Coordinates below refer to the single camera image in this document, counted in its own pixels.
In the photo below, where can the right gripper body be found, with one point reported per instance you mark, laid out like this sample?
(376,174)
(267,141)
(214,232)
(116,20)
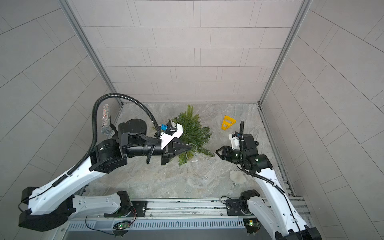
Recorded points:
(234,156)

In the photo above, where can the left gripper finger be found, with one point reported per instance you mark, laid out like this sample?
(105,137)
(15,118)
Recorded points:
(181,152)
(180,145)

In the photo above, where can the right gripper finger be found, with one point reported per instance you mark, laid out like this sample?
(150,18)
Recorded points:
(222,150)
(222,156)

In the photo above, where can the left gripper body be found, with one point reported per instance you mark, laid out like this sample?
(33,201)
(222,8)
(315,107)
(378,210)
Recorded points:
(165,153)

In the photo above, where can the small green christmas tree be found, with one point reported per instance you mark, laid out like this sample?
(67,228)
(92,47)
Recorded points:
(195,135)

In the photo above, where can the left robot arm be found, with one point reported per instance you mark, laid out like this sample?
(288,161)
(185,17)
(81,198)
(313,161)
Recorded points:
(53,204)

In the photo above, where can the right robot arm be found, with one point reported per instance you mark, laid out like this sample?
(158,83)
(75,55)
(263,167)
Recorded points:
(280,219)

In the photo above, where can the white fluffy plush toy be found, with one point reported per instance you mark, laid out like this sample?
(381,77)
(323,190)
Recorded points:
(237,177)

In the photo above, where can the yellow plastic triangle stand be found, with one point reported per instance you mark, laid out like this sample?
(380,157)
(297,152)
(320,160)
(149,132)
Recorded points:
(227,123)

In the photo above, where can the glittery silver microphone on stand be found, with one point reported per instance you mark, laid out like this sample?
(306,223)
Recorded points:
(107,127)

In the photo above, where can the right circuit board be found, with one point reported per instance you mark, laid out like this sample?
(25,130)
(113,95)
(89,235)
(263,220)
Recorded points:
(252,225)

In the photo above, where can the circuit board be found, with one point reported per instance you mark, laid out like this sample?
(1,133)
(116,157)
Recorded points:
(123,225)
(252,225)

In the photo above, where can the left circuit board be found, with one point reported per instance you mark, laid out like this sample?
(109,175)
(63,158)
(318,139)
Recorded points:
(123,225)

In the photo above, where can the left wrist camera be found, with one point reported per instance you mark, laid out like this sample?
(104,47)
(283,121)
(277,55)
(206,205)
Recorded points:
(170,131)

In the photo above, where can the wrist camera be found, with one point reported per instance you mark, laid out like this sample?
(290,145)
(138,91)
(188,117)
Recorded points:
(235,141)
(170,131)

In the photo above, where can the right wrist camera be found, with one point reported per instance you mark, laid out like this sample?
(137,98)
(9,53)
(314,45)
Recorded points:
(235,141)

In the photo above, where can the aluminium mounting rail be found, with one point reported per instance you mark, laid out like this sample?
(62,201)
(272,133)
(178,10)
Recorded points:
(213,208)

